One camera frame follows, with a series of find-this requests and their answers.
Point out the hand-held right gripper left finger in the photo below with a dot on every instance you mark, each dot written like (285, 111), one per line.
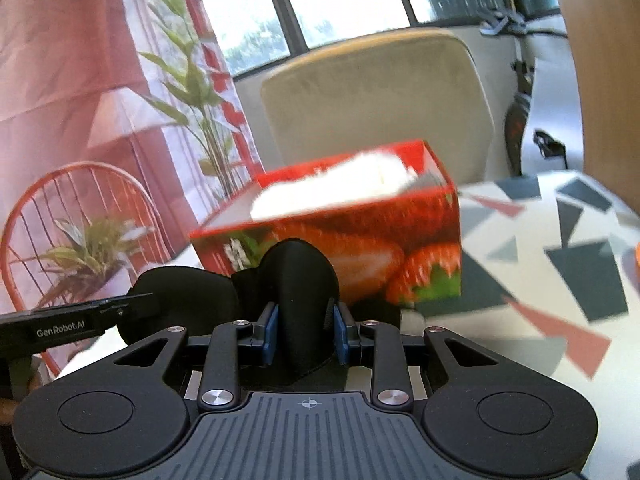
(271, 334)

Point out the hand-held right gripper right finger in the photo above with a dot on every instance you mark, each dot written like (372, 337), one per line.
(340, 334)

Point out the printed pink backdrop cloth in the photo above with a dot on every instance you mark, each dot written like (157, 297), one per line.
(65, 85)

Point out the white leaning board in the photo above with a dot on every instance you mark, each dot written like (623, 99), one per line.
(555, 105)

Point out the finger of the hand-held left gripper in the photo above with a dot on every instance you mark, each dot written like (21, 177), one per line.
(127, 306)

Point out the white fluffy plush cloth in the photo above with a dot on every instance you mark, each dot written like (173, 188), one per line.
(330, 185)

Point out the black soft eye mask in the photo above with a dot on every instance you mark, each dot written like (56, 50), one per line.
(300, 280)

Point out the brown wooden panel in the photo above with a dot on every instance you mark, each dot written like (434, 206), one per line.
(600, 60)

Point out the red strawberry print box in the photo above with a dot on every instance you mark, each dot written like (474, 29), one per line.
(350, 255)

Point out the beige upholstered chair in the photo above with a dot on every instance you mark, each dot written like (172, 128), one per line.
(370, 95)

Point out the black exercise bike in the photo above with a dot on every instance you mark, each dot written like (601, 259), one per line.
(517, 120)

